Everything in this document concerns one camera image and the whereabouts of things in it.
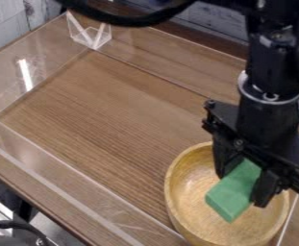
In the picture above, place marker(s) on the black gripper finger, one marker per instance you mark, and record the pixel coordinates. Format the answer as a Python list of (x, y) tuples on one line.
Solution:
[(228, 158), (268, 186)]

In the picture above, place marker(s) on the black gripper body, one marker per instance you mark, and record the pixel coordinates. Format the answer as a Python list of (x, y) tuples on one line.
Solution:
[(263, 130)]

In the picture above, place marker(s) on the green rectangular block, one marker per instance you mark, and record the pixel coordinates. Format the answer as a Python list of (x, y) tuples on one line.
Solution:
[(229, 196)]

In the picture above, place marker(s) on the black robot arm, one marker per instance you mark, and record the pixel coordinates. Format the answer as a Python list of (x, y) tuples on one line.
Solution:
[(272, 75)]

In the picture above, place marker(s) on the brown wooden bowl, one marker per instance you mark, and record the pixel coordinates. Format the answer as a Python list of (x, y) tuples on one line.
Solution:
[(189, 179)]

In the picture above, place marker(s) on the clear acrylic tray wall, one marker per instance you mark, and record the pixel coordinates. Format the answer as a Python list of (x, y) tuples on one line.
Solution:
[(85, 207)]

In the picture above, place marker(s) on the clear acrylic corner bracket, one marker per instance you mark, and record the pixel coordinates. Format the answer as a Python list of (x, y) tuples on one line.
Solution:
[(92, 37)]

